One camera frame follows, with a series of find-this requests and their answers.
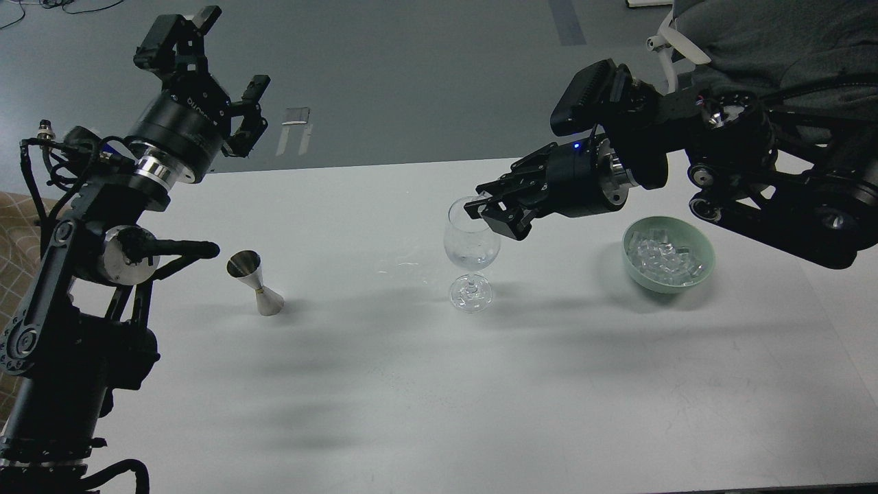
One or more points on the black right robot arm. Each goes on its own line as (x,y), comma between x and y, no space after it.
(799,179)

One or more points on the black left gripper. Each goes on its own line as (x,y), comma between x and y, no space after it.
(180,132)

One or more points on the beige checked cloth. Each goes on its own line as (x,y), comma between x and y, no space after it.
(20,250)

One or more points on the steel cocktail jigger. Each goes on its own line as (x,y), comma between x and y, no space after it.
(246,266)

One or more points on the clear wine glass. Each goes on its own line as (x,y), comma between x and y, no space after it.
(471,245)

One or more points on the white chair part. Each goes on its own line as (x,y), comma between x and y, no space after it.
(666,42)

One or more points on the green bowl of ice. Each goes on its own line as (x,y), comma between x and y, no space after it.
(666,255)

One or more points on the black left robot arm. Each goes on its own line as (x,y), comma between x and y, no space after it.
(81,330)

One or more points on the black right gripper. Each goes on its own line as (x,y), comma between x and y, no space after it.
(575,179)

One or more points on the person in grey sweater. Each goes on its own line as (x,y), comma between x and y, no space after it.
(765,47)

